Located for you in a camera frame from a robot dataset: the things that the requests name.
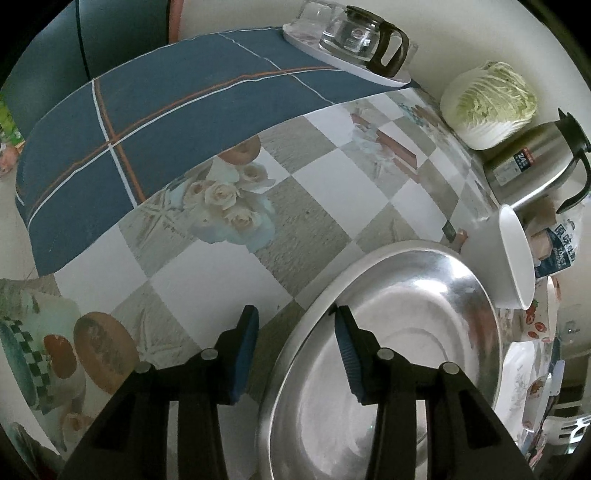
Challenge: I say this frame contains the large steel plate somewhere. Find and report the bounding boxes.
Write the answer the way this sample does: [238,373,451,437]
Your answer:
[257,240,502,479]

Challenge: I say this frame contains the white square floral plate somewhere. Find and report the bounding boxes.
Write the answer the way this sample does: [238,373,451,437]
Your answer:
[494,340,547,422]

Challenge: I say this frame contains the plain white bowl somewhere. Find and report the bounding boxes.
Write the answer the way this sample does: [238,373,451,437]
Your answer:
[460,204,536,310]

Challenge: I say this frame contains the strawberry pattern bowl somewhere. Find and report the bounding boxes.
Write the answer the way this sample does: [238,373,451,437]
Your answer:
[521,276,560,343]

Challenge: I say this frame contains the toast bread bag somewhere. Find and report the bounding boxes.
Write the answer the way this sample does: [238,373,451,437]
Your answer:
[526,203,588,279]

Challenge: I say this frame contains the blue checked tablecloth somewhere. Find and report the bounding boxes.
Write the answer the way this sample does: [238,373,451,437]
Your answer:
[13,26,417,278]

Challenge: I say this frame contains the stainless steel thermos jug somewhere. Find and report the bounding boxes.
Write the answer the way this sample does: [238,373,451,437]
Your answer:
[484,111,590,211]

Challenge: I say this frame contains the napa cabbage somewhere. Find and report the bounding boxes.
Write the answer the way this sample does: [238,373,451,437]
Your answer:
[440,61,538,151]

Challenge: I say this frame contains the glass coffee pot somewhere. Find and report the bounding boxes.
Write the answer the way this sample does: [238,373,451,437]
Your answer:
[318,5,411,78]

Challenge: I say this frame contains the white tray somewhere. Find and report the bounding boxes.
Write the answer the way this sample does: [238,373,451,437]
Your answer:
[281,23,412,88]

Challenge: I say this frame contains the small upturned glass cup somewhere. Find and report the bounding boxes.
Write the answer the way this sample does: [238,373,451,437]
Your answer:
[293,0,346,32]

